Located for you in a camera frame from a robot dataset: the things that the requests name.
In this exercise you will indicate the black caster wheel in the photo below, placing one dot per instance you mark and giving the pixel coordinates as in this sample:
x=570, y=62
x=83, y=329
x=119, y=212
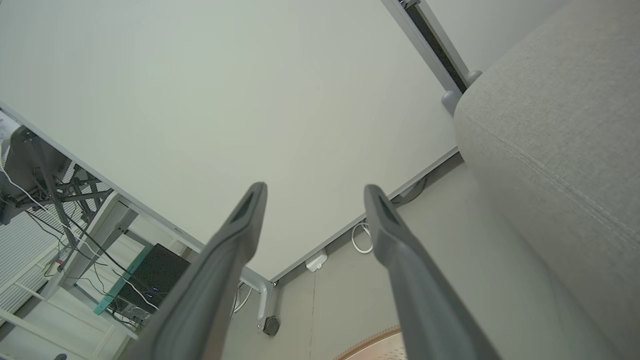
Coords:
x=271, y=326

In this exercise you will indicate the teal bar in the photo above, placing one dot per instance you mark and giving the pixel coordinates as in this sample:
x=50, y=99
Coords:
x=122, y=280

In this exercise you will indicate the black tripod stand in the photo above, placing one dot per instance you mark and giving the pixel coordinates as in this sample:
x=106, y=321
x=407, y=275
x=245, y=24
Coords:
x=35, y=165

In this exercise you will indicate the cream perforated laundry basket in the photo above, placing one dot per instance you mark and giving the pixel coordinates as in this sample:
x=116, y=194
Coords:
x=372, y=347

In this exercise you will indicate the grey partition leg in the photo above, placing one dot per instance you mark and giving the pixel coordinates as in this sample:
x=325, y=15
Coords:
x=425, y=50
x=264, y=295
x=452, y=45

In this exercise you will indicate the white desk frame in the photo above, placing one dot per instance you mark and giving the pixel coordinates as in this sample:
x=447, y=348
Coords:
x=100, y=230

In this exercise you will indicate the black computer tower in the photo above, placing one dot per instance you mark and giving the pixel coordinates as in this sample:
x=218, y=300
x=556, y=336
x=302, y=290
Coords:
x=155, y=275

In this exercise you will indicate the white partition panel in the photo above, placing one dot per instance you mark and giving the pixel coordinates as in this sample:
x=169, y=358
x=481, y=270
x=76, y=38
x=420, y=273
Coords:
x=225, y=100

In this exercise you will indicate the white power box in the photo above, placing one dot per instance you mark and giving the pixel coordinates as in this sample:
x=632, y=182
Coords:
x=316, y=260

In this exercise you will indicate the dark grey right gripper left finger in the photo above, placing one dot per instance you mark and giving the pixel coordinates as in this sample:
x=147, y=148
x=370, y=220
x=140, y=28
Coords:
x=200, y=295

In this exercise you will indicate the grey fabric sofa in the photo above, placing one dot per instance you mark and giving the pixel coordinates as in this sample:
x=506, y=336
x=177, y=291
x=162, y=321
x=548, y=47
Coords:
x=560, y=140

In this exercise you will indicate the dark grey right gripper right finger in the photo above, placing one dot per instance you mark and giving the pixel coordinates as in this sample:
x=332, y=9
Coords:
x=420, y=300

